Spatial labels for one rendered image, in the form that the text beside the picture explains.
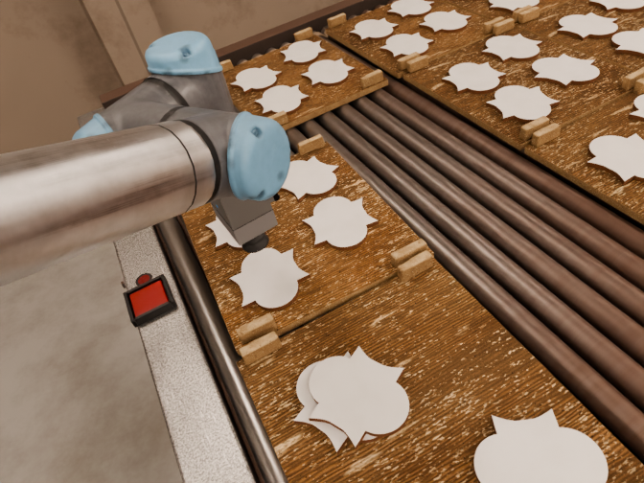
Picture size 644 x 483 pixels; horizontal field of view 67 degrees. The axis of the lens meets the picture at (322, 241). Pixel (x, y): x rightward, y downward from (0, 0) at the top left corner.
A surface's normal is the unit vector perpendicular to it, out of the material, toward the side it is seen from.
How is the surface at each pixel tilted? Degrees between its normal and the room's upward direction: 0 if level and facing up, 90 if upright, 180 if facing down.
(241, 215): 90
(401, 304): 0
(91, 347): 0
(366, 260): 0
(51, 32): 90
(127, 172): 66
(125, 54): 90
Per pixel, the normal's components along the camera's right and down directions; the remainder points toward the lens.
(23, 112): 0.52, 0.54
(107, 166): 0.63, -0.46
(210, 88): 0.78, 0.22
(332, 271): -0.18, -0.69
